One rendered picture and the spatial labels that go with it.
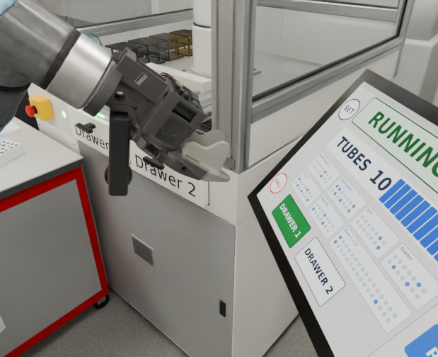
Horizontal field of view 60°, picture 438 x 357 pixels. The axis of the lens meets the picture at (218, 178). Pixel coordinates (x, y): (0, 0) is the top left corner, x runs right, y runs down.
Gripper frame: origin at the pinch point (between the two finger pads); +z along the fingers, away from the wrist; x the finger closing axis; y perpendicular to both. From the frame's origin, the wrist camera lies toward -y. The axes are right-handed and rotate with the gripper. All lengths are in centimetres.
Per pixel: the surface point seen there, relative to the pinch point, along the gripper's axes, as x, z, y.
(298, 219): -1.3, 14.7, 1.7
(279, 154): 34.5, 27.8, 1.2
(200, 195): 31.3, 16.6, -17.6
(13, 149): 78, -23, -58
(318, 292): -13.7, 14.8, -1.2
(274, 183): 9.8, 14.7, 1.1
